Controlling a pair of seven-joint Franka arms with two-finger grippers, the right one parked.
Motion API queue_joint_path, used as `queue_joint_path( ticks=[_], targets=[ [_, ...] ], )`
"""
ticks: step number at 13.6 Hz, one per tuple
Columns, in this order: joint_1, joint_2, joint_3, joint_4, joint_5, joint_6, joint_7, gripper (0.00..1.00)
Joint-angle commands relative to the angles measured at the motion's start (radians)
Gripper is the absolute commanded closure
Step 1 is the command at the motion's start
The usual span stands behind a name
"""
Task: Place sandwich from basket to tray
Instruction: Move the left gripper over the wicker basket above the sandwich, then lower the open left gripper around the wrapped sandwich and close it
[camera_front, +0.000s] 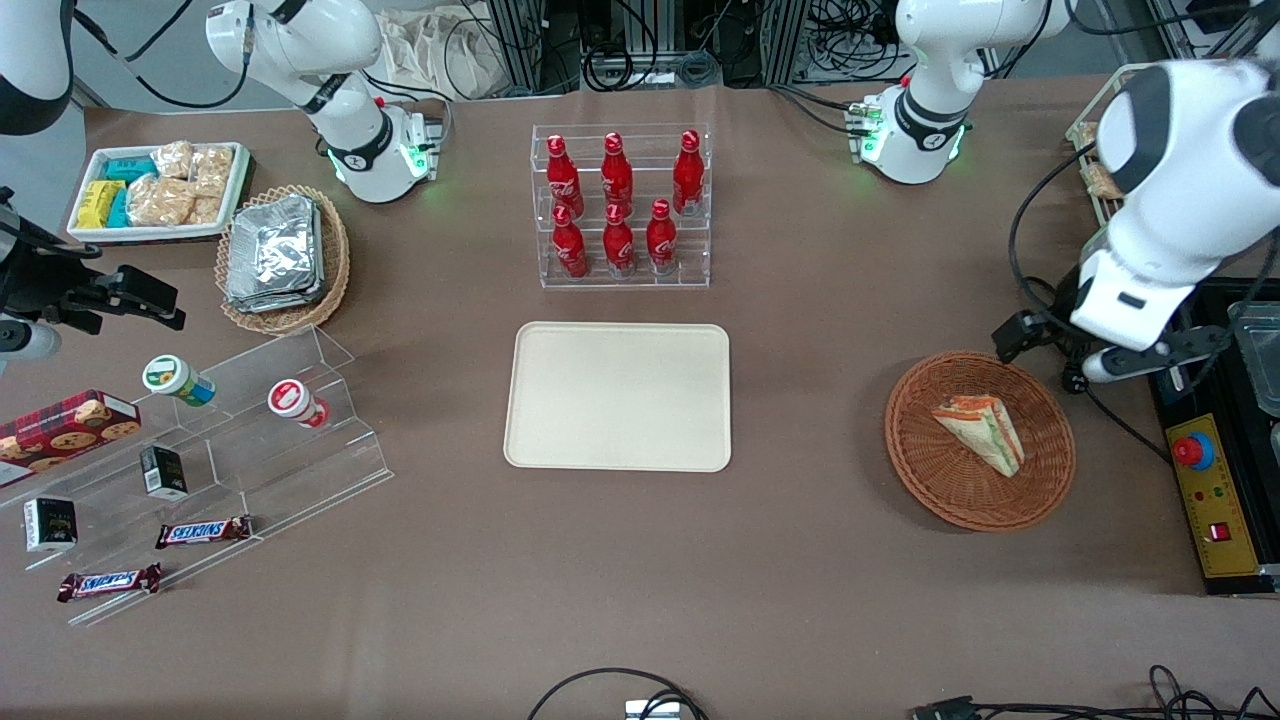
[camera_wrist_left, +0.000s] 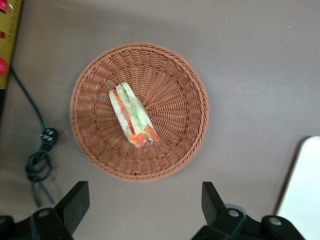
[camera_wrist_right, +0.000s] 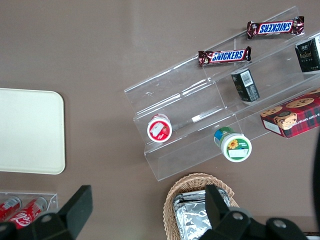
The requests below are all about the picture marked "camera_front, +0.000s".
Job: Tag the small black carton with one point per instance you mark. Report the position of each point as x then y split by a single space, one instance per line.
50 524
163 473

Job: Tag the clear rice cracker pack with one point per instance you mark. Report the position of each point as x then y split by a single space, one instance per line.
206 210
160 200
212 170
172 160

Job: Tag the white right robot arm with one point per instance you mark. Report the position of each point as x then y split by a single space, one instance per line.
300 50

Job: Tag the red lid yogurt cup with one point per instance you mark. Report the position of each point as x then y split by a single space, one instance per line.
292 400

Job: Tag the yellow snack pack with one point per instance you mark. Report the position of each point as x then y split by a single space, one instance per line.
97 204

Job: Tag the oval tan wicker basket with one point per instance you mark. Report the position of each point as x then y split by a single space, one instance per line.
335 260

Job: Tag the round brown wicker basket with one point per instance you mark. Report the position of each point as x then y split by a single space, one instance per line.
940 470

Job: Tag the clear acrylic stepped display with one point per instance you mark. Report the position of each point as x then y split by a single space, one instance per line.
300 470

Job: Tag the triangular sandwich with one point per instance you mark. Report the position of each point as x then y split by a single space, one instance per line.
985 432

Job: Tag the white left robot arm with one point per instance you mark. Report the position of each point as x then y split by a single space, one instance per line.
1180 150

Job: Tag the green lid yogurt cup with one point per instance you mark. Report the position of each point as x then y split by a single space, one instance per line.
172 378

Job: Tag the red cola bottle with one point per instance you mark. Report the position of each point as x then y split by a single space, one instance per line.
688 178
617 178
570 248
618 245
563 180
661 242

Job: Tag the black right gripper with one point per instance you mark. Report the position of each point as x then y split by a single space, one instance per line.
42 282

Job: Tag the clear pastry pack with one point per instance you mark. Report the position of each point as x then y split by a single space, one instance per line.
1102 178

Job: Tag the black control box yellow panel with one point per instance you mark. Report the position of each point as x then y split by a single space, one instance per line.
1215 505

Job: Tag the silver foil pack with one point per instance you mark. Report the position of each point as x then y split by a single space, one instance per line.
270 305
272 245

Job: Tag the silver metal cylinder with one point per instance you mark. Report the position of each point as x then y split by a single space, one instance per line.
1175 380

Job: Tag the teal snack pack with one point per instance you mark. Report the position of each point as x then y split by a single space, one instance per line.
119 208
128 169

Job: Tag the aluminium frame post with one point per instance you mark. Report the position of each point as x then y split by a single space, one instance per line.
792 40
520 40

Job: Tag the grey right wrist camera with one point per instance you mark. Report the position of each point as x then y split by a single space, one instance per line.
28 340

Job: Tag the small grey device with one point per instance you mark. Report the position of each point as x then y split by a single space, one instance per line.
652 711

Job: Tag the white cloth bag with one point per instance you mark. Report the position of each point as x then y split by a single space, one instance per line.
430 50

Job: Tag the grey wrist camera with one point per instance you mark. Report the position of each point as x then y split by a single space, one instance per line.
28 340
1110 366

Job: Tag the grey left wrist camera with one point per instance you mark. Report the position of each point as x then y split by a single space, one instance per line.
1110 366

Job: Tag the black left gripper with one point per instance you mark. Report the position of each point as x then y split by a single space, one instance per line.
1062 312

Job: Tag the red cookie box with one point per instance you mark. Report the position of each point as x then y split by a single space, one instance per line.
65 430

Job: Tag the clear acrylic bottle rack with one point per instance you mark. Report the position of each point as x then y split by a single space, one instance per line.
690 270

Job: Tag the clear plastic container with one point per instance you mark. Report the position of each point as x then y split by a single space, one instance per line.
1260 360

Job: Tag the white rectangular snack tray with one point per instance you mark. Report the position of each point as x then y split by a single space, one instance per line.
90 235

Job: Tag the cream rectangular tray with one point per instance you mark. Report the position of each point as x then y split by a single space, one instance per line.
617 396

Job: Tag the Snickers chocolate bar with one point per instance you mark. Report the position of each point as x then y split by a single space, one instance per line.
108 582
203 532

